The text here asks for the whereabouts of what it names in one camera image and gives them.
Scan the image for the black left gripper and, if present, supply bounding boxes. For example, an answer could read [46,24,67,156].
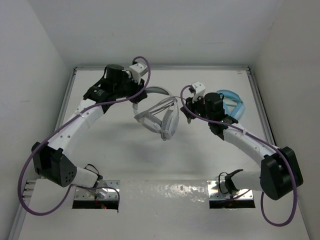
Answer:
[113,73,147,104]

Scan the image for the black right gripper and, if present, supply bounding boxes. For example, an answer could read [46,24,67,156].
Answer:
[180,93,213,123]

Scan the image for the white grey headphones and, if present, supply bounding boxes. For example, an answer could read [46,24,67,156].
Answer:
[132,86,180,141]

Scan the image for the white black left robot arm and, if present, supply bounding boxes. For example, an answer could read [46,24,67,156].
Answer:
[32,62,149,188]

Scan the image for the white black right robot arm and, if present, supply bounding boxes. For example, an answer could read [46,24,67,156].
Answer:
[181,92,304,200]

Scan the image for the light blue headphones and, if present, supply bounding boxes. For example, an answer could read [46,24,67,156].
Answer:
[217,89,246,121]

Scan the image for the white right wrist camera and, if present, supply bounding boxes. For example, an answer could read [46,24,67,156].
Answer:
[189,81,206,102]

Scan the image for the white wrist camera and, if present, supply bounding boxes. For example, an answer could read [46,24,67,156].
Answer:
[128,62,148,84]
[189,81,206,102]

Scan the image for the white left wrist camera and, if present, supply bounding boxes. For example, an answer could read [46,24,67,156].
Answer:
[128,62,148,84]

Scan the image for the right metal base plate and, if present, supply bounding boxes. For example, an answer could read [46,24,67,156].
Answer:
[206,179,254,201]

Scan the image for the metal base plate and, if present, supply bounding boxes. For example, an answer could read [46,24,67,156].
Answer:
[206,179,254,201]
[74,179,121,201]

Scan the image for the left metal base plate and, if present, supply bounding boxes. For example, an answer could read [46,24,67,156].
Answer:
[74,179,121,201]

